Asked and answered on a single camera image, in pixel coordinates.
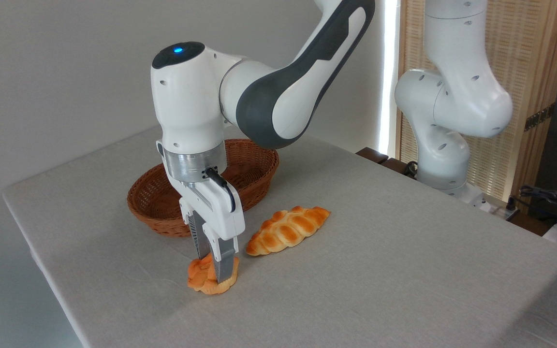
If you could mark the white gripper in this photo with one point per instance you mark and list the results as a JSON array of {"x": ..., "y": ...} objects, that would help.
[{"x": 220, "y": 212}]

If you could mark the round knotted orange bread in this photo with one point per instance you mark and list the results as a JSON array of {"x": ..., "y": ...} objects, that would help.
[{"x": 200, "y": 282}]

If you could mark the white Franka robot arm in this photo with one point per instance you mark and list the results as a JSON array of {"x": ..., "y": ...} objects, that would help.
[{"x": 186, "y": 96}]

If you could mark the long braided golden bread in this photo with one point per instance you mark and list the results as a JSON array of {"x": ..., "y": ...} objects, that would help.
[{"x": 285, "y": 231}]

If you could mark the brown woven wicker basket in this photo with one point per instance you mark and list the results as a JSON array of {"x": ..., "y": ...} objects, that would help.
[{"x": 153, "y": 203}]

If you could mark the grey tablecloth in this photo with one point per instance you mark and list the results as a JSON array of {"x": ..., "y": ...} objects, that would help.
[{"x": 356, "y": 270}]

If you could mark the white power strip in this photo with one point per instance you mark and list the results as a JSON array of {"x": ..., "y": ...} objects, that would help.
[{"x": 505, "y": 210}]

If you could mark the wooden slatted folding screen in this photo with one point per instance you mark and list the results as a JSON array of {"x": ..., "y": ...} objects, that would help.
[{"x": 530, "y": 63}]

